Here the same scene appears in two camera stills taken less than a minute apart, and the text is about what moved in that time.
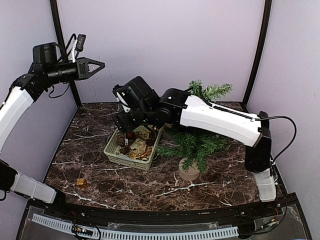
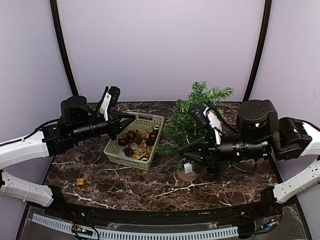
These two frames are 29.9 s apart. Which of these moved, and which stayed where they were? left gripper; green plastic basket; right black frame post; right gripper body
Moved: right gripper body; left gripper
Stayed: right black frame post; green plastic basket
